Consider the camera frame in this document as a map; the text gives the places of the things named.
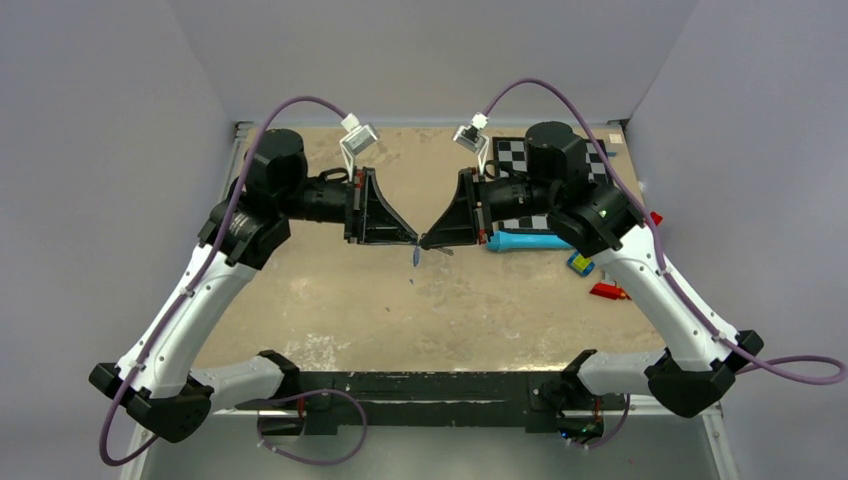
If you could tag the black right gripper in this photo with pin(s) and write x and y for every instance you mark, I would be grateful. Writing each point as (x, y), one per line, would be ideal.
(459, 223)

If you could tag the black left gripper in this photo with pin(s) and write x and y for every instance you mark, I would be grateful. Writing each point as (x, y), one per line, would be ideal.
(369, 216)

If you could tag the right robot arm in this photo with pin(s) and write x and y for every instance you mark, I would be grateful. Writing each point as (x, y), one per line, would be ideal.
(702, 354)

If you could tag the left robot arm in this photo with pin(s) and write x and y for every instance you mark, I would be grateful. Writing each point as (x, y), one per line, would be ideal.
(156, 382)

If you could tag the light blue plastic cylinder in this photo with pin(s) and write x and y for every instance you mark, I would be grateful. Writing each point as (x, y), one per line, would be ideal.
(504, 241)

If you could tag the red triangular block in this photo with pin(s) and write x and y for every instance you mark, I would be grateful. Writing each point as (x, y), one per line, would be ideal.
(609, 291)

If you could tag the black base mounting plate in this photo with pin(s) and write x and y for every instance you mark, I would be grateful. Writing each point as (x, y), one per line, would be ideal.
(535, 401)

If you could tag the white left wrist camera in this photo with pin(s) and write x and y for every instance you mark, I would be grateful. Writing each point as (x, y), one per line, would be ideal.
(359, 137)

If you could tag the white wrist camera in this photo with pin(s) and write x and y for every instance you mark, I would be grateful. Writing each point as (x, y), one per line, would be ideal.
(471, 137)
(359, 137)

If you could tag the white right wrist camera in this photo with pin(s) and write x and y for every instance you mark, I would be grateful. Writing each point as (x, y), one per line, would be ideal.
(471, 137)

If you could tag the aluminium frame rail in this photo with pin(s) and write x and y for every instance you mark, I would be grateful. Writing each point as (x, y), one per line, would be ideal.
(253, 441)

